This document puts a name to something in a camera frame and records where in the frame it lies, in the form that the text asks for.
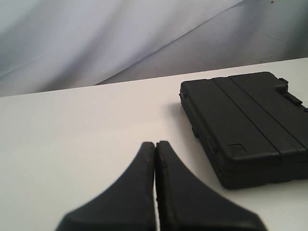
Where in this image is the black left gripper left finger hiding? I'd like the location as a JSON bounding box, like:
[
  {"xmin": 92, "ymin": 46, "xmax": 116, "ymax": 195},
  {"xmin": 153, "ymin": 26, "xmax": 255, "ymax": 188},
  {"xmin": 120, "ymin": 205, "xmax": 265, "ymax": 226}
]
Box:
[{"xmin": 56, "ymin": 142, "xmax": 155, "ymax": 231}]

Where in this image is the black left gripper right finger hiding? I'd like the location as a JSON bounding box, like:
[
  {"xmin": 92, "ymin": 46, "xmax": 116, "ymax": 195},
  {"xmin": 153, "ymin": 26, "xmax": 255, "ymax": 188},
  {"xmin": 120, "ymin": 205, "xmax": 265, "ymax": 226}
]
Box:
[{"xmin": 155, "ymin": 141, "xmax": 267, "ymax": 231}]

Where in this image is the black plastic tool case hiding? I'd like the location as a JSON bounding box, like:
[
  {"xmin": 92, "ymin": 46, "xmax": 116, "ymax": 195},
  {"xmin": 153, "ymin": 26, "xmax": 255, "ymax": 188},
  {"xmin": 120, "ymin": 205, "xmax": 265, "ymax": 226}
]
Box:
[{"xmin": 180, "ymin": 72, "xmax": 308, "ymax": 189}]

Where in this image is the grey backdrop cloth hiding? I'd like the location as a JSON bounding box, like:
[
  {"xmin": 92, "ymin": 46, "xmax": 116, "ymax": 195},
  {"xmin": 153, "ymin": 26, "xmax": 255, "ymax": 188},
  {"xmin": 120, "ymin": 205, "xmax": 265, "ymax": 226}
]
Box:
[{"xmin": 0, "ymin": 0, "xmax": 308, "ymax": 96}]

